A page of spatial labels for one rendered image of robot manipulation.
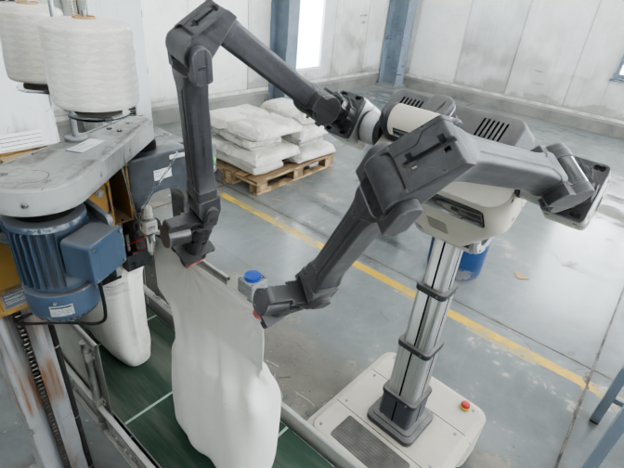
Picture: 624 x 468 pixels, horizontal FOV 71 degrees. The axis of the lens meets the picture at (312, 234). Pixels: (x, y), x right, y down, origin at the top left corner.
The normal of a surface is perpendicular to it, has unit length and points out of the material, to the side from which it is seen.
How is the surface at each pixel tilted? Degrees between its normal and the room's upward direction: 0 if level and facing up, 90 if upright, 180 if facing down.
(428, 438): 0
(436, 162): 57
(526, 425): 0
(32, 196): 91
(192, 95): 109
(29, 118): 90
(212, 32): 101
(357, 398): 0
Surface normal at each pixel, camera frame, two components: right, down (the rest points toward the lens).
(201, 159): 0.58, 0.60
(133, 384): 0.09, -0.86
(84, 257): -0.29, 0.46
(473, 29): -0.65, 0.33
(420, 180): -0.51, -0.18
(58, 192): 0.72, 0.40
